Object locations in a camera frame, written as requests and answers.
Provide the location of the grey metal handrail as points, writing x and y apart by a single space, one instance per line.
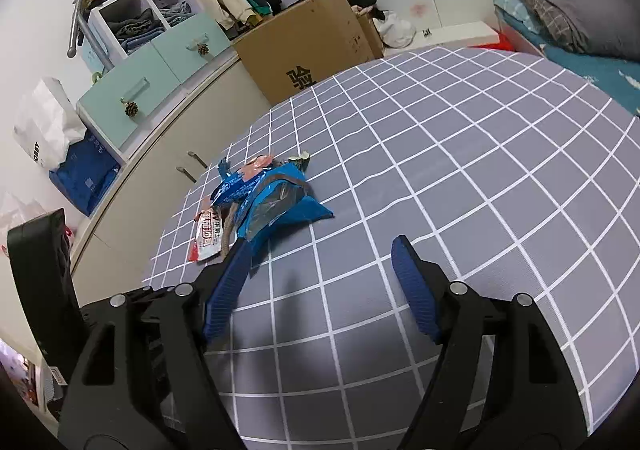
71 51

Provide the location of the red plastic item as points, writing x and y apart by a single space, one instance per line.
515 42

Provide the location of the small blue jeans stack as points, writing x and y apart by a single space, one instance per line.
176 13

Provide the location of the blue woven bag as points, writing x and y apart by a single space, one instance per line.
85 174

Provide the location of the cream low cabinet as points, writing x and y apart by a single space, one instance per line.
140 220

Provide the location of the teal bed sheet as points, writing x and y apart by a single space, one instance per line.
600 74

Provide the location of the dark jeans stack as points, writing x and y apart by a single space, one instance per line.
132 29

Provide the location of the white paper bag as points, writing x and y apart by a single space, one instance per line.
45 124

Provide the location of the grey checked tablecloth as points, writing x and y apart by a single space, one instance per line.
450 154

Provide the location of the faint pink butterfly sticker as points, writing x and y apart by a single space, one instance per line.
419 9

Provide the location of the blue foil snack bag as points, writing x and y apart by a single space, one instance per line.
295 210

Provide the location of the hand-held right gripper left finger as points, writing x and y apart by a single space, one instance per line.
225 295

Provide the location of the torn green wrapper piece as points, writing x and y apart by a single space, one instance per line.
300 161

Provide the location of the light blue printed board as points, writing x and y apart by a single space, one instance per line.
92 57

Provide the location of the grey plaid quilt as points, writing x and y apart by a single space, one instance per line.
555 19

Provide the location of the pink snack wrapper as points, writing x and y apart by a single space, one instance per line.
260 163

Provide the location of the teal drawer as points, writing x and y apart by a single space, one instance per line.
115 84
185 37

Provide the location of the pine cone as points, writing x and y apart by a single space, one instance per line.
202 49
132 108

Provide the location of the brown cardboard box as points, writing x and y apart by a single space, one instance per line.
310 44

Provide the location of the blue white snack wrapper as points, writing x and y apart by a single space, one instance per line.
235 185

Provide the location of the white plastic bag red print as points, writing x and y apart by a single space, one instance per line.
20 210

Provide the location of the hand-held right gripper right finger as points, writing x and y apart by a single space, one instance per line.
415 290

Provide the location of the green plastic toy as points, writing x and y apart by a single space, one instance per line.
96 77

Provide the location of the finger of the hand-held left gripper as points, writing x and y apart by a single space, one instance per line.
40 280

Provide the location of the red white snack packet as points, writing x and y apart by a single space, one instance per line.
207 237

